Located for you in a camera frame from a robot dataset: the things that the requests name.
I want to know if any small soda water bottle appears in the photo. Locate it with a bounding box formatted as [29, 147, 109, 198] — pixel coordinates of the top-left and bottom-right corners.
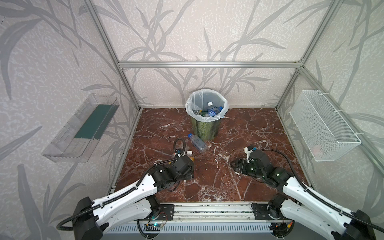
[188, 134, 208, 153]

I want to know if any green bottle yellow cap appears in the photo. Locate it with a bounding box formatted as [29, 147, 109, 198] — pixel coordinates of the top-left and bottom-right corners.
[201, 111, 211, 117]

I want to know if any clear bottle pale blue label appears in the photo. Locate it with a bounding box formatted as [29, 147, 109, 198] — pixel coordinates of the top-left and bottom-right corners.
[208, 107, 223, 117]

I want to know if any yellow red label bottle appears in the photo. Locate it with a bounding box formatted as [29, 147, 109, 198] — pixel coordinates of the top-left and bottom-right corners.
[186, 150, 195, 162]

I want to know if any blue label white cap bottle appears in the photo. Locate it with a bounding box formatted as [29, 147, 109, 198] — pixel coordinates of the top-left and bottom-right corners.
[207, 102, 217, 112]

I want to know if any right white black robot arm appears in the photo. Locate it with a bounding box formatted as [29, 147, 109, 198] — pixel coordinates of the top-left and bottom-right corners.
[230, 147, 384, 240]

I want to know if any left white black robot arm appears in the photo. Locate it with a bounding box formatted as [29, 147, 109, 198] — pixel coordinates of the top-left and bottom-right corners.
[56, 156, 195, 240]

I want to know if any green wood-pattern trash bin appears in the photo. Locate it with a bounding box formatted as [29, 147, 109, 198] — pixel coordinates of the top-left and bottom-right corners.
[191, 118, 222, 141]

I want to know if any translucent white bin liner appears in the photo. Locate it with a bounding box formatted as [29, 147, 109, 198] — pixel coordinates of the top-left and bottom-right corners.
[185, 89, 229, 123]

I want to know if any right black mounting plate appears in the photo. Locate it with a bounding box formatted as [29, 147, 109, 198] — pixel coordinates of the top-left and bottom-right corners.
[251, 203, 281, 220]

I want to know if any black mounting plate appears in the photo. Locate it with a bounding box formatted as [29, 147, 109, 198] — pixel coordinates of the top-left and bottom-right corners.
[251, 203, 281, 220]
[150, 204, 175, 221]

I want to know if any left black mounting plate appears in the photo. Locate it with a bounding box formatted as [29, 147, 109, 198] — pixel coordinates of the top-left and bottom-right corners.
[150, 204, 175, 221]

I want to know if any small green circuit board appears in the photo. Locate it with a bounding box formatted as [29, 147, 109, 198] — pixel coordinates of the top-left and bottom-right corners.
[145, 223, 166, 232]

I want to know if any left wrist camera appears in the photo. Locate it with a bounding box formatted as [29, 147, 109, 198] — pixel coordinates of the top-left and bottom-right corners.
[175, 148, 185, 157]

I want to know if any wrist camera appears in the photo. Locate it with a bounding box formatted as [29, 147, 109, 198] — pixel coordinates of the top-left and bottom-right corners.
[244, 146, 257, 163]
[175, 148, 185, 157]

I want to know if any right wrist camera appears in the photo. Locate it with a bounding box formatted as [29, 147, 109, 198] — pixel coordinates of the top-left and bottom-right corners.
[244, 146, 257, 163]

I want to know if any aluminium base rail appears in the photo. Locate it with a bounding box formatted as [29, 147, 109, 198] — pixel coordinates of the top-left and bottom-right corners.
[86, 201, 340, 224]

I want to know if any white wire mesh basket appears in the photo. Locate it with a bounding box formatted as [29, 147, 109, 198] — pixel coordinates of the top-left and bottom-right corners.
[290, 90, 362, 162]

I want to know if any clear acrylic wall shelf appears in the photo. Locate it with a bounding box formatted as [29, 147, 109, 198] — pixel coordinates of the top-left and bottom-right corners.
[42, 94, 120, 163]

